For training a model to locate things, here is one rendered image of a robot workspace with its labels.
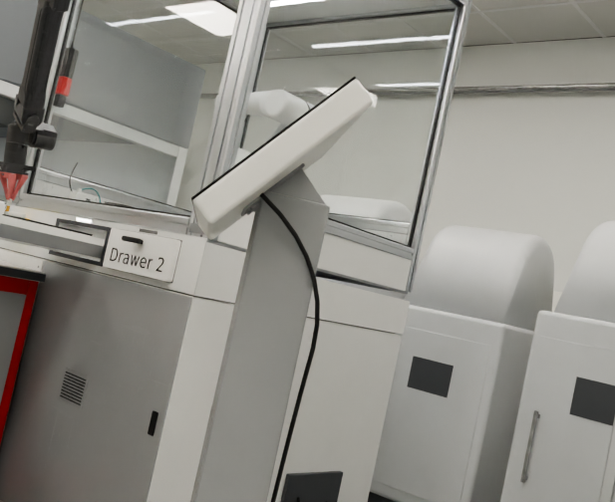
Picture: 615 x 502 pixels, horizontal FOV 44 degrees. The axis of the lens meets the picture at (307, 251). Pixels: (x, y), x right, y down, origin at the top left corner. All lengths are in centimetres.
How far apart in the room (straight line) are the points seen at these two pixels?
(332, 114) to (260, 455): 58
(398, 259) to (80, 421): 111
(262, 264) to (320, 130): 28
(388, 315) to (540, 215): 258
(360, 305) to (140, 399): 77
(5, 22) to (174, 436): 178
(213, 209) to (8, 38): 210
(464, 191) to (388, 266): 281
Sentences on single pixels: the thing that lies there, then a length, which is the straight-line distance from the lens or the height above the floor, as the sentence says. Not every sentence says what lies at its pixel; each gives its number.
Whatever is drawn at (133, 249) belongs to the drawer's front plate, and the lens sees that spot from 210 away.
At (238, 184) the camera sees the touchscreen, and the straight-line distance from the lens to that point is 114.
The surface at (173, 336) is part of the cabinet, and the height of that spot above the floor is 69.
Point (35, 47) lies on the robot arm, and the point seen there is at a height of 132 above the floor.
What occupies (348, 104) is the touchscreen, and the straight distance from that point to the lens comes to 118.
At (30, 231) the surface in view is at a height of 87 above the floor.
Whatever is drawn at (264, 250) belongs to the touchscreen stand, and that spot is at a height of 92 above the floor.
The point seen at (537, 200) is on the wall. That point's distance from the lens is 502.
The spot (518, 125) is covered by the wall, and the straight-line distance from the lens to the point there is 523.
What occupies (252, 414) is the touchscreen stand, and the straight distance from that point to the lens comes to 133.
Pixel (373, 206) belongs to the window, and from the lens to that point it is 243.
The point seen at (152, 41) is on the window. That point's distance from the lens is 236.
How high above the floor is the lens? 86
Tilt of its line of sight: 3 degrees up
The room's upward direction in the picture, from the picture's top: 12 degrees clockwise
